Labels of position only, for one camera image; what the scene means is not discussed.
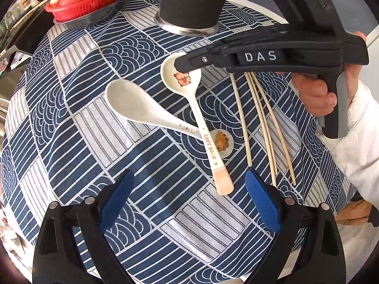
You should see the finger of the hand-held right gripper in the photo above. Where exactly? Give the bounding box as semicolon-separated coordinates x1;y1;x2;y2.
174;52;238;73
207;25;293;54

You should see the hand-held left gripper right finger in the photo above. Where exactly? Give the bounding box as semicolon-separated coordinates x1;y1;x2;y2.
244;170;347;284

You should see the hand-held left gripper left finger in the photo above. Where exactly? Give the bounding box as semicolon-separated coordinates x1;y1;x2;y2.
32;169;135;284

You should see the white spoon bear print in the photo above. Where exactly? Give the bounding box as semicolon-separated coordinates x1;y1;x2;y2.
160;52;235;196

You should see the black cylindrical utensil holder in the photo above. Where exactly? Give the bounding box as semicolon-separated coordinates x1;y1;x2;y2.
154;0;236;36

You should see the wooden chopstick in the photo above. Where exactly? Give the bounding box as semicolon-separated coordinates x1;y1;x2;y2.
230;74;253;167
244;72;277;187
249;72;279;176
253;74;297;185

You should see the plain white ceramic spoon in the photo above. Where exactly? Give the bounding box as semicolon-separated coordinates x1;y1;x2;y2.
105;79;235;159

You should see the person's right forearm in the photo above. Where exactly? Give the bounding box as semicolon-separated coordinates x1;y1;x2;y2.
317;81;379;213

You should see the person's right hand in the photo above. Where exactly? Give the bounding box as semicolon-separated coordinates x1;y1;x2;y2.
292;30;368;116

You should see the blue white patterned tablecloth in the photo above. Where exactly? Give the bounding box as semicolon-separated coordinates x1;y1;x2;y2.
0;0;360;284

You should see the tan cloth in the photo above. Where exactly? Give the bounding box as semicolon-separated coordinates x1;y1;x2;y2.
336;200;372;227

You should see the red plastic basket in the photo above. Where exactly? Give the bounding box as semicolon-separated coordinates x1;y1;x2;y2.
45;0;135;22

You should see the dark dresser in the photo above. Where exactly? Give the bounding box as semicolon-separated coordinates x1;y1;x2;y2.
0;0;57;58

